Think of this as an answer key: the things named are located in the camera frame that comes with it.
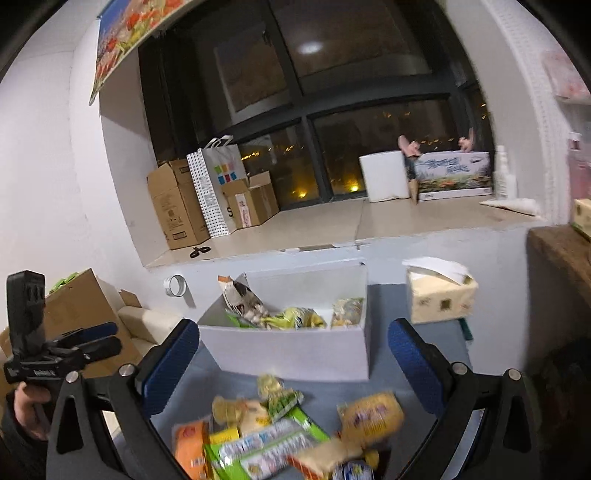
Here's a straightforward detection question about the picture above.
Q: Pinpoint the person's left hand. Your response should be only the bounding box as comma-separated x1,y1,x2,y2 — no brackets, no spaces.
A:
13,383,55,440

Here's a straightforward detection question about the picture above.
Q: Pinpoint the blue white snack packet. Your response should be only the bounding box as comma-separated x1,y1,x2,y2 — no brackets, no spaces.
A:
330,459,376,480

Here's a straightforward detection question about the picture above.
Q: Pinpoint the white plastic bag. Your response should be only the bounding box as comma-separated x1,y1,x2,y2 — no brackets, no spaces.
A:
479,197,542,217

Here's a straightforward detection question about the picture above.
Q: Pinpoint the clear jelly cup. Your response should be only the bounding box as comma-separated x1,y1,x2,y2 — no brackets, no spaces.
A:
257,373,286,400

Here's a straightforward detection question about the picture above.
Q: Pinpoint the beige snack packet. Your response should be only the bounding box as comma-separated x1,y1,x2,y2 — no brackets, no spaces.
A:
287,438,365,480

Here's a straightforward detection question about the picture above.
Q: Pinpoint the long printed box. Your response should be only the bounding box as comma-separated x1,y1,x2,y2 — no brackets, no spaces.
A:
411,150,494,202

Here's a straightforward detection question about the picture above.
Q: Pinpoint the dark window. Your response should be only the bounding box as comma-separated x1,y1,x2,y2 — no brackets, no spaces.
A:
139,0,496,205

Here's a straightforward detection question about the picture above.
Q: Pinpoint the small open cardboard box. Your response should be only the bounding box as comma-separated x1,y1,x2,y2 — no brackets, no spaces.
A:
221,171,280,230

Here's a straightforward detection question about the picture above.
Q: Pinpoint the wooden cabinet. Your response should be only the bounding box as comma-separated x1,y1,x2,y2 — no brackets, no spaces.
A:
526,225,591,352

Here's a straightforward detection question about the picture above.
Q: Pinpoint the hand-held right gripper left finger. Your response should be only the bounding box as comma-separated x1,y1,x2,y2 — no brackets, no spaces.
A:
46,318,200,480

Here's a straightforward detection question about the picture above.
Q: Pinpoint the flower wall poster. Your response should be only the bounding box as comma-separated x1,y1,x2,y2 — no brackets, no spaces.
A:
89,0,186,106

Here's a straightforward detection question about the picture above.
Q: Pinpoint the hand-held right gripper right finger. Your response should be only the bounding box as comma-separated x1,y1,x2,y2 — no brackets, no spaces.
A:
388,318,541,480

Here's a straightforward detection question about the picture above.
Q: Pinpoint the person's left forearm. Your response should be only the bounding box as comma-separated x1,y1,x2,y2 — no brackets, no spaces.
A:
0,406,49,480

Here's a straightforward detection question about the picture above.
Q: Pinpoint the yellow tissue pack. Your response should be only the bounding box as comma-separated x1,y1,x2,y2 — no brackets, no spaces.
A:
402,257,479,325

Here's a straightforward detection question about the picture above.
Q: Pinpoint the orange snack packet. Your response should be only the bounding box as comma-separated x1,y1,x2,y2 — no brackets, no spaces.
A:
172,419,212,480

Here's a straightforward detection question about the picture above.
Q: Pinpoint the large cardboard box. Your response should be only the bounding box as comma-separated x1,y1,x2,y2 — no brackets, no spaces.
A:
147,159,211,251

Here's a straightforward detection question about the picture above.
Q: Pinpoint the yellow green snack packet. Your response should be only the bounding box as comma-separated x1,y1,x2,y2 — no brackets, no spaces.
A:
259,306,328,331

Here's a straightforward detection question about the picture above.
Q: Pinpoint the white box on sill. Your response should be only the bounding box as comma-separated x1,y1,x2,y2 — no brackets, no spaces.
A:
359,150,411,203

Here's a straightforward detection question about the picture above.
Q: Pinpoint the white storage box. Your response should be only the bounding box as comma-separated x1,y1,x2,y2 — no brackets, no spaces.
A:
197,258,371,381

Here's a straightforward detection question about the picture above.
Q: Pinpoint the polka dot shopping bag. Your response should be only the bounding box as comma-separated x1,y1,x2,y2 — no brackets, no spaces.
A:
187,135,250,239

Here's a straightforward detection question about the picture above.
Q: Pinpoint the yellow snack bag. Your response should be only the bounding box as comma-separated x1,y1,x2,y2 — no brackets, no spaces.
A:
337,391,406,448

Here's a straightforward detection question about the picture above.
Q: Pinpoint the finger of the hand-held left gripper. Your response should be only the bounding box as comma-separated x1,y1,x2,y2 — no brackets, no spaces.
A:
81,336,123,366
68,322,119,346

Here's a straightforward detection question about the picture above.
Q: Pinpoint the long green snack packet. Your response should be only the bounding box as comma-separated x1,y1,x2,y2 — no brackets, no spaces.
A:
203,427,320,480

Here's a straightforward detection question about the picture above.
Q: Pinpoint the flat cardboard box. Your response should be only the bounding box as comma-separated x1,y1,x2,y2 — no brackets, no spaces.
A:
0,268,145,395

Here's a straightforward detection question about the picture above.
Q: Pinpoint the clear snack bag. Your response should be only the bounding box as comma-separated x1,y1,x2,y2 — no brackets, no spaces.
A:
330,297,366,329

